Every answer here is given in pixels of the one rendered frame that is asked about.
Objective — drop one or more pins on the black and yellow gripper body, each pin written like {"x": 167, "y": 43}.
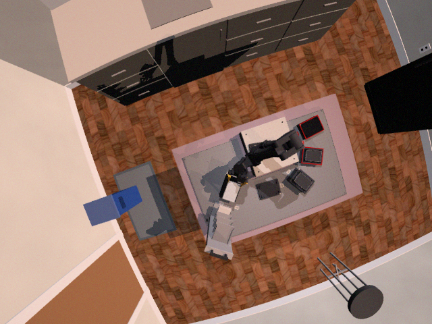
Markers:
{"x": 231, "y": 172}

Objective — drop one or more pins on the grey rack with shelves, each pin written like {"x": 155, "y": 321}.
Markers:
{"x": 220, "y": 230}

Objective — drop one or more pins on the grey microplate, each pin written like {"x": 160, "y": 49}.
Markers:
{"x": 312, "y": 155}
{"x": 302, "y": 181}

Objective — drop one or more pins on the white microplate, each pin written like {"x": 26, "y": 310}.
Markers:
{"x": 231, "y": 191}

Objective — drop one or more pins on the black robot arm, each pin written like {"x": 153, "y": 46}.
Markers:
{"x": 273, "y": 148}

